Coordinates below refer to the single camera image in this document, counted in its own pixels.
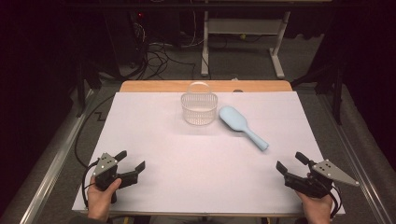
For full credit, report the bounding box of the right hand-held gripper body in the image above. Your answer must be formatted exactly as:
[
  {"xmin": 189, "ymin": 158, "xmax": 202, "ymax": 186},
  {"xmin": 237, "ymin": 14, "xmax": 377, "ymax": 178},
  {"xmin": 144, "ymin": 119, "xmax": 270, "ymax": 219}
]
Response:
[{"xmin": 283, "ymin": 159, "xmax": 361, "ymax": 200}]

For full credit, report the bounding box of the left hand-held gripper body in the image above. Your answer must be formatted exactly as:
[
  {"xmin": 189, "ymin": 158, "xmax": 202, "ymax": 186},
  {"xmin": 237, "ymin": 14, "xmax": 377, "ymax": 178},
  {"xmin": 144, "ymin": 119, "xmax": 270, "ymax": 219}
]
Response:
[{"xmin": 92, "ymin": 152, "xmax": 140, "ymax": 204}]

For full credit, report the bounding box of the light blue hairbrush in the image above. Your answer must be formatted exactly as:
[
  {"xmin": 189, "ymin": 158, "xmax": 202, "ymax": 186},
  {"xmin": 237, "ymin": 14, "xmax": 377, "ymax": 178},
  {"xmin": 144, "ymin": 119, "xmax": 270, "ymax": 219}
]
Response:
[{"xmin": 219, "ymin": 105, "xmax": 270, "ymax": 152}]

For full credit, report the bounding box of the person's left hand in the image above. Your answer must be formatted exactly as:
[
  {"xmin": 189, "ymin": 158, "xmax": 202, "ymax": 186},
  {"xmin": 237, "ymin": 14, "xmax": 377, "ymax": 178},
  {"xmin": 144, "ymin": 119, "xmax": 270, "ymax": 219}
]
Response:
[{"xmin": 87, "ymin": 175, "xmax": 123, "ymax": 222}]

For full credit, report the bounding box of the person's right hand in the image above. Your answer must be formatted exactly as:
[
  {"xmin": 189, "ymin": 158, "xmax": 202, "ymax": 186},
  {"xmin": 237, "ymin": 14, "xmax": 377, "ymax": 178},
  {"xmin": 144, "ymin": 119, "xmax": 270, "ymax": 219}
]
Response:
[{"xmin": 295, "ymin": 172, "xmax": 334, "ymax": 224}]

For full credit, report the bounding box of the white table sheet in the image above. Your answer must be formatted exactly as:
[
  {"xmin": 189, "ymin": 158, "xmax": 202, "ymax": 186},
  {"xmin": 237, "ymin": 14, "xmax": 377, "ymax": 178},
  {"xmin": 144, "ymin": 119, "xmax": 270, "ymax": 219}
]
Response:
[{"xmin": 72, "ymin": 91, "xmax": 346, "ymax": 217}]

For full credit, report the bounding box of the black metal stand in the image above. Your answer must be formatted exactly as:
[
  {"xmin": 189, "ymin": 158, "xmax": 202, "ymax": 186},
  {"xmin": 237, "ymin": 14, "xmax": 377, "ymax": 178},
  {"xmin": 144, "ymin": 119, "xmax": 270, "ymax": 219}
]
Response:
[
  {"xmin": 290, "ymin": 62, "xmax": 345, "ymax": 125},
  {"xmin": 76, "ymin": 59, "xmax": 104, "ymax": 118}
]

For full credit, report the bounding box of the wooden table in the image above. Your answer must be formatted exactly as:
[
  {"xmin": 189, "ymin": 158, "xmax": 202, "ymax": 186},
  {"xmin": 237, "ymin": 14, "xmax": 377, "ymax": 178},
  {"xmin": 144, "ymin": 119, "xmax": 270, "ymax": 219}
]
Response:
[{"xmin": 78, "ymin": 79, "xmax": 337, "ymax": 218}]

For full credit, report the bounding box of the white plastic mesh basket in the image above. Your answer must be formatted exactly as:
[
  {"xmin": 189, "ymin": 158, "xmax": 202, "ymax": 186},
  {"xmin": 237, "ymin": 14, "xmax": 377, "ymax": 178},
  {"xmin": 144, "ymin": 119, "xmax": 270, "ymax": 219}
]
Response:
[{"xmin": 180, "ymin": 81, "xmax": 219, "ymax": 126}]

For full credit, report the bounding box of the dark computer tower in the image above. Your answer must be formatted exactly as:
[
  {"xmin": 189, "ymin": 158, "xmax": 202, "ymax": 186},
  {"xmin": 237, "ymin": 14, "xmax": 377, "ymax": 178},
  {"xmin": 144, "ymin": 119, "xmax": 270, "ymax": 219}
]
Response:
[{"xmin": 104, "ymin": 8, "xmax": 149, "ymax": 71}]

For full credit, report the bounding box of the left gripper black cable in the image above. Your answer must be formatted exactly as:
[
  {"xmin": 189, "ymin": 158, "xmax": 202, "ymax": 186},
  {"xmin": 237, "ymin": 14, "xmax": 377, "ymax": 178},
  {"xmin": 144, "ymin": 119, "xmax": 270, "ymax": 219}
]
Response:
[{"xmin": 81, "ymin": 161, "xmax": 99, "ymax": 209}]

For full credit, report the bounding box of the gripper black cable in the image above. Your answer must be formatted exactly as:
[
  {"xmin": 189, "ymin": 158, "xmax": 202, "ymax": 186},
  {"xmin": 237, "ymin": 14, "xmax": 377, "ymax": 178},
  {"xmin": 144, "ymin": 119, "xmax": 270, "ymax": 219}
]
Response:
[
  {"xmin": 323, "ymin": 183, "xmax": 343, "ymax": 219},
  {"xmin": 81, "ymin": 161, "xmax": 99, "ymax": 209}
]

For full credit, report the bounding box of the aluminium floor rail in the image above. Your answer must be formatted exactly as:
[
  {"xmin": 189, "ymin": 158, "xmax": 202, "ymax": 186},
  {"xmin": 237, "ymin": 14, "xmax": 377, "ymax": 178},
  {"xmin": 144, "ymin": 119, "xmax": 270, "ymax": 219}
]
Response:
[
  {"xmin": 316, "ymin": 92, "xmax": 396, "ymax": 224},
  {"xmin": 0, "ymin": 88, "xmax": 97, "ymax": 224}
]

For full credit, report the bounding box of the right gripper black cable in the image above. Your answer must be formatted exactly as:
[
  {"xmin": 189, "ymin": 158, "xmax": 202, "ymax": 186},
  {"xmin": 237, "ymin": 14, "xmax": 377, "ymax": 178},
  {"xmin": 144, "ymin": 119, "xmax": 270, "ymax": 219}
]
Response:
[{"xmin": 323, "ymin": 183, "xmax": 343, "ymax": 219}]

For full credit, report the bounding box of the black floor cable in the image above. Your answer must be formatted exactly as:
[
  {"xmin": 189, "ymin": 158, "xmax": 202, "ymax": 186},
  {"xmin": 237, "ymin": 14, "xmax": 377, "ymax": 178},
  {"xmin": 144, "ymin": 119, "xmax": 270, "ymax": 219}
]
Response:
[{"xmin": 74, "ymin": 93, "xmax": 116, "ymax": 169}]

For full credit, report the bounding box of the tangle of floor cables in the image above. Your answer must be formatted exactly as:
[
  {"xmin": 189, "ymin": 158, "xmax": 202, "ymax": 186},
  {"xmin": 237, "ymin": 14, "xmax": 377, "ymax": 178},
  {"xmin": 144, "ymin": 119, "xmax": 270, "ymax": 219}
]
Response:
[{"xmin": 124, "ymin": 12, "xmax": 206, "ymax": 81}]

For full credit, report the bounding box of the white metal desk frame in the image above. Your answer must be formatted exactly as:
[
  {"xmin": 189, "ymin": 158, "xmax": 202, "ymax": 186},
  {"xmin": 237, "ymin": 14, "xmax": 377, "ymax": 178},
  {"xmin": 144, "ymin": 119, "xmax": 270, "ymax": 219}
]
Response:
[{"xmin": 200, "ymin": 10, "xmax": 286, "ymax": 80}]

